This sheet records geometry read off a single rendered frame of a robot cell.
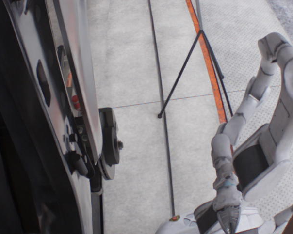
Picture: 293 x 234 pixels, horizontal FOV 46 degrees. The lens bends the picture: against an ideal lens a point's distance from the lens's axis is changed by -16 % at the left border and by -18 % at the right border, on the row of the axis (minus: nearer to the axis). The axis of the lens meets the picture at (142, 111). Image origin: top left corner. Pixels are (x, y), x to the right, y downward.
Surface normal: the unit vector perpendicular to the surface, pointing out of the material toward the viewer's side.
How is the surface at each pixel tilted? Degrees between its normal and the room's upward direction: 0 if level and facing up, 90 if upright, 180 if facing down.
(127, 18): 0
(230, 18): 0
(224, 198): 6
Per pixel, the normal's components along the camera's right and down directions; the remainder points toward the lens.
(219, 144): -0.20, -0.54
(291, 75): 0.30, 0.14
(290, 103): -0.97, 0.10
